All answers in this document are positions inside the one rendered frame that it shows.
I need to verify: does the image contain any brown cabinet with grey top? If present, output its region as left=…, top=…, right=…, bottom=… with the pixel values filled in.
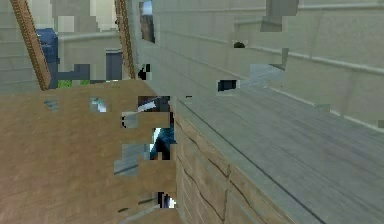
left=173, top=64, right=384, bottom=224

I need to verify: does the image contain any grey blue cabinet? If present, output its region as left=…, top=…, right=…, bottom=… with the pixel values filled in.
left=105, top=49, right=124, bottom=81

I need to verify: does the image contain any blue sofa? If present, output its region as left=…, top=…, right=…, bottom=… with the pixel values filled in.
left=35, top=27, right=60, bottom=90

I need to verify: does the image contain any framed wall picture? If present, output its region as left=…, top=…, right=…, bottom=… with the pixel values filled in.
left=138, top=0, right=156, bottom=44

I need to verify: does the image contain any brown wooden door frame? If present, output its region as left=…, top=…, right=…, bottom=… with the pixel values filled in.
left=9, top=0, right=137, bottom=92

